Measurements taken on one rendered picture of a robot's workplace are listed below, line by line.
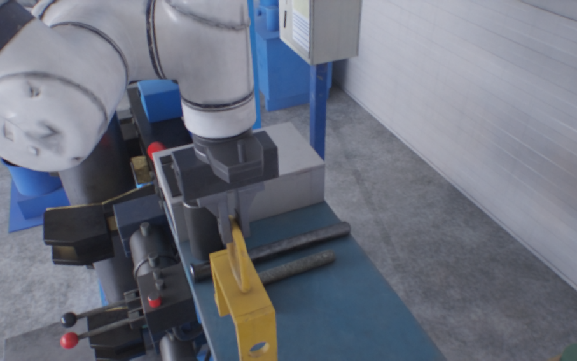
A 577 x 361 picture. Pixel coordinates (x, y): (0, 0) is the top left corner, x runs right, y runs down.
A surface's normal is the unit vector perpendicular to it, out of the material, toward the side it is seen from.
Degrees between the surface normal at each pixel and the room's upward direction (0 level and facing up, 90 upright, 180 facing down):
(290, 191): 90
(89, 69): 62
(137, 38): 70
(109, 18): 36
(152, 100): 90
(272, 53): 90
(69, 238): 0
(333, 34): 90
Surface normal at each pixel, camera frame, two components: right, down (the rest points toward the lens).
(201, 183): 0.39, 0.55
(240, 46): 0.79, 0.36
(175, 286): -0.02, -0.80
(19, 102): 0.11, 0.58
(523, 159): -0.92, 0.25
